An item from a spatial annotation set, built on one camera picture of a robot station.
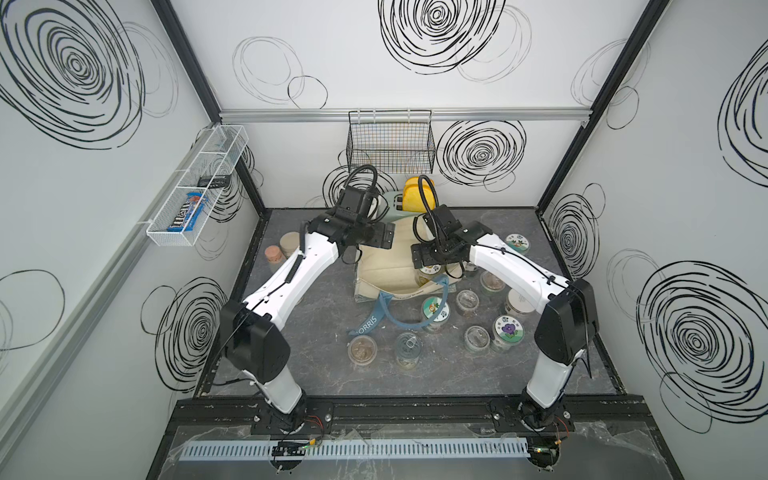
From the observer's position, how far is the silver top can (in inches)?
30.9

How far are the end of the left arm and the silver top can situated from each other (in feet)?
0.87

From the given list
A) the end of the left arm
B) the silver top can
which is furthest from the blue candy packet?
the silver top can

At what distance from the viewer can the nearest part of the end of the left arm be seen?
22.2 inches
